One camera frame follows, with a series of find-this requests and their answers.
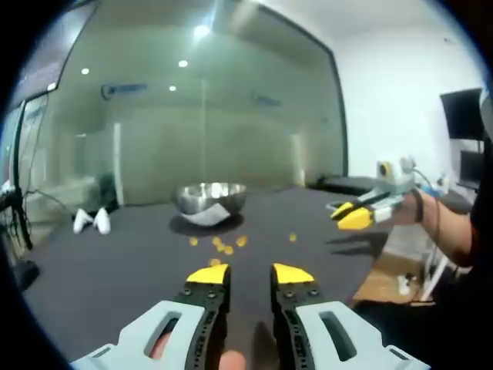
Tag black chair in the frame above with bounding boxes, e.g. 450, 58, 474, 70
96, 173, 119, 214

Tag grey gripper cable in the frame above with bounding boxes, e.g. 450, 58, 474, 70
412, 164, 438, 192

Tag person's dark trouser legs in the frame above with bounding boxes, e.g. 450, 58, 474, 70
352, 264, 493, 370

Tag stainless steel bowl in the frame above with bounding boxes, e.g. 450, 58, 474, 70
175, 183, 248, 227

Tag black wrist strap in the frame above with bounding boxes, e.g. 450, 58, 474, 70
413, 189, 424, 224

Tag black monitor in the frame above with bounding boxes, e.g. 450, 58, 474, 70
440, 88, 485, 140

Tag white table frame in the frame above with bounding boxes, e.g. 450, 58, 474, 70
421, 230, 451, 302

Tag person's right hand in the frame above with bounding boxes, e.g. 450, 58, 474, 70
396, 190, 423, 224

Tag dark grey table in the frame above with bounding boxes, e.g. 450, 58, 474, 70
21, 184, 396, 365

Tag person's left hand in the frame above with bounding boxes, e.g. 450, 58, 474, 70
219, 349, 247, 370

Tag small dark monitor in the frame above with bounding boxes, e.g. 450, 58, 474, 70
459, 150, 482, 187

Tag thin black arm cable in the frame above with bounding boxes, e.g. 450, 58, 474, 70
433, 196, 443, 251

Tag yellow QQ candies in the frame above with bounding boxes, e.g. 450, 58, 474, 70
188, 232, 298, 267

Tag black tripod stand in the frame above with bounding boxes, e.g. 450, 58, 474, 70
0, 99, 36, 252

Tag person's black shirt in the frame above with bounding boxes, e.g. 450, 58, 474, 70
468, 92, 493, 271

